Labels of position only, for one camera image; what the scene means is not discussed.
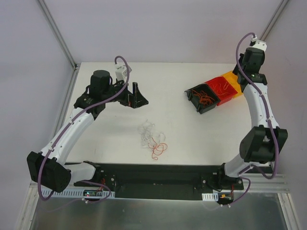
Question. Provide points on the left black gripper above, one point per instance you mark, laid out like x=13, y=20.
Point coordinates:
x=131, y=98

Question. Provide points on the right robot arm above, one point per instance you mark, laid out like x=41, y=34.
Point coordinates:
x=261, y=146

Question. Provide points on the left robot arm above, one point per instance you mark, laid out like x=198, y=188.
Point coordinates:
x=48, y=167

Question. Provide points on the black plastic bin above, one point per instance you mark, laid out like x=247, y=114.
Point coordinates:
x=202, y=97

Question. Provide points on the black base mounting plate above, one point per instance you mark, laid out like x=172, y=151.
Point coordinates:
x=186, y=193

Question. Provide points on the red plastic bin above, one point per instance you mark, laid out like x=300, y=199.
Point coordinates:
x=223, y=90

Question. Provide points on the yellow plastic bin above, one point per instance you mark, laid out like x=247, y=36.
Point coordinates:
x=232, y=80

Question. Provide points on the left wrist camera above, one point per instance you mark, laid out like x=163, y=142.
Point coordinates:
x=121, y=72

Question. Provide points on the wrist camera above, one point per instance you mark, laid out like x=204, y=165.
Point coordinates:
x=121, y=72
x=258, y=44

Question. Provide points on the left aluminium frame post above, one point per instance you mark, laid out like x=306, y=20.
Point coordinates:
x=56, y=32

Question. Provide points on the aluminium frame post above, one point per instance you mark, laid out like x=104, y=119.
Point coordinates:
x=268, y=28
x=56, y=32

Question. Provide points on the left white cable duct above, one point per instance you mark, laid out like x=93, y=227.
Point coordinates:
x=84, y=193

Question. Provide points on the white cable duct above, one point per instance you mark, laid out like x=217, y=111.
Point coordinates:
x=84, y=193
x=212, y=197

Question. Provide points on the right white cable duct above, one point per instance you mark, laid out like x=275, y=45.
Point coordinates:
x=212, y=197

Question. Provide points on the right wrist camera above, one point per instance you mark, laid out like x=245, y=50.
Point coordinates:
x=258, y=44

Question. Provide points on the right aluminium frame post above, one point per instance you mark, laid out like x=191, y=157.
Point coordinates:
x=268, y=28

